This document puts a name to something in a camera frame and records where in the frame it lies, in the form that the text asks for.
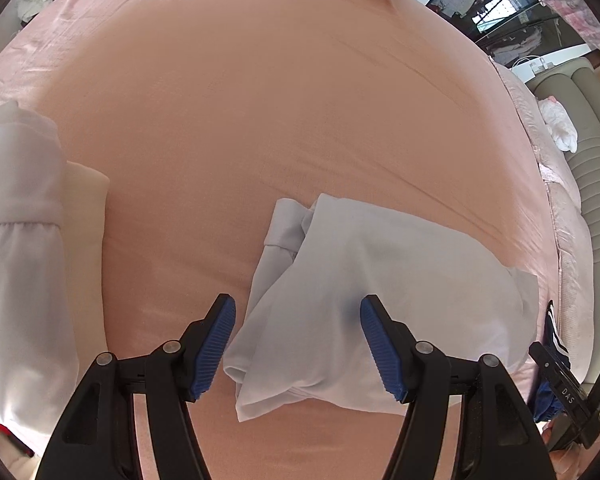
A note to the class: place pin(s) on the grey padded headboard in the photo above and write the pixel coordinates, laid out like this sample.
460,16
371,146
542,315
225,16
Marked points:
590,160

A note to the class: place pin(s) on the folded white garment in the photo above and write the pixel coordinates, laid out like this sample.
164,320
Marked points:
15,270

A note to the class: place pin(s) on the dark glass wardrobe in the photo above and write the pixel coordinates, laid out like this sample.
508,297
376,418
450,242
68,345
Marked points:
505,15

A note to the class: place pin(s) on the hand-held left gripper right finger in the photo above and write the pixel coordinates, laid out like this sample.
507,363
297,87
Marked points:
382,355

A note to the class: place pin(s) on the white shirt with navy trim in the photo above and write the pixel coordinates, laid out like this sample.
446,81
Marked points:
380,310

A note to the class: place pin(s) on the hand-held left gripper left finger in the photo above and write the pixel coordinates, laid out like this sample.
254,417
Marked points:
210,355

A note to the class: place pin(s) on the pink checked quilt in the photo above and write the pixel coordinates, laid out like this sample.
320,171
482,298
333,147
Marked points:
565,210

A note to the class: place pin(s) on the pink printed hanging cloth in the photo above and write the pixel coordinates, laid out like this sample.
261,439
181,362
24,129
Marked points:
577,15

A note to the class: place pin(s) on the navy shorts with white stripes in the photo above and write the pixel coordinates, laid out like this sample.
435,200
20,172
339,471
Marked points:
552,370

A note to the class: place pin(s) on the pink bed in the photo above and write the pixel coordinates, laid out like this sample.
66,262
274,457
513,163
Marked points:
280,110

